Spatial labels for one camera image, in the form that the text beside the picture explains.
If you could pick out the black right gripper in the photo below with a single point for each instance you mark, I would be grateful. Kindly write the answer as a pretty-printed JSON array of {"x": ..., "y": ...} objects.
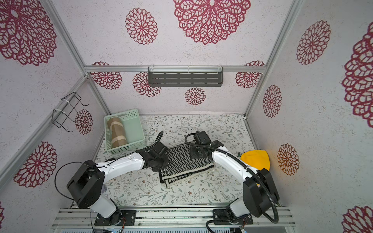
[{"x": 196, "y": 151}]

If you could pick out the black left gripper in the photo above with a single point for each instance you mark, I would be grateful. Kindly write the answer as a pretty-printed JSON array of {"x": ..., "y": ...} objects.
[{"x": 166, "y": 164}]

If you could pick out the black white zigzag scarf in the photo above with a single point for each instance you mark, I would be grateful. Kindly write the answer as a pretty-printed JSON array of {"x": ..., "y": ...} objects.
[{"x": 182, "y": 167}]

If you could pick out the brown beige plaid scarf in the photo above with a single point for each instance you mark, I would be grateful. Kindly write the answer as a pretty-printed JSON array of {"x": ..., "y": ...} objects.
[{"x": 118, "y": 135}]

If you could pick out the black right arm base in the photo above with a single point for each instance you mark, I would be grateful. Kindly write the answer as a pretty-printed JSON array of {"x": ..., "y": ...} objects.
[{"x": 226, "y": 217}]

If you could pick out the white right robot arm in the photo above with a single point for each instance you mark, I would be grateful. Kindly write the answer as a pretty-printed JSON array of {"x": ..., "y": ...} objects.
[{"x": 259, "y": 192}]

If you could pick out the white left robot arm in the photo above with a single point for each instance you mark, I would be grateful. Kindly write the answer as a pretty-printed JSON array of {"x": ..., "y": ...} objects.
[{"x": 87, "y": 183}]

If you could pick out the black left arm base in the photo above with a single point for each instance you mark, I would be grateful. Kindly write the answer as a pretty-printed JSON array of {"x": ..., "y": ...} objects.
[{"x": 119, "y": 218}]

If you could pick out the mint green plastic basket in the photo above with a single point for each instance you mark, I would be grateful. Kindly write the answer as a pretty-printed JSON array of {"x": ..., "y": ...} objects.
[{"x": 133, "y": 132}]

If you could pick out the yellow fabric hat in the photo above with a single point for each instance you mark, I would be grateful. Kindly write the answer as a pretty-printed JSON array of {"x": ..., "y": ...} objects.
[{"x": 258, "y": 159}]

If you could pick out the dark grey wall shelf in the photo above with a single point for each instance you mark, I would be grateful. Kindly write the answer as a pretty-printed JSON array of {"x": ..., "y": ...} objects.
[{"x": 185, "y": 77}]

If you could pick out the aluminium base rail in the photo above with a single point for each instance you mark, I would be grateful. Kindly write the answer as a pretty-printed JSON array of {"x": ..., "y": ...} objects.
[{"x": 178, "y": 216}]

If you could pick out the black wire wall rack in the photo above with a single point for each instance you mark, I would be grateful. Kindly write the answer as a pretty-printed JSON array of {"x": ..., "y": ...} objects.
[{"x": 62, "y": 114}]

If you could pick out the aluminium corner frame post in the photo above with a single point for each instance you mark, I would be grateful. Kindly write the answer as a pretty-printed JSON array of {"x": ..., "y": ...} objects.
[{"x": 285, "y": 30}]

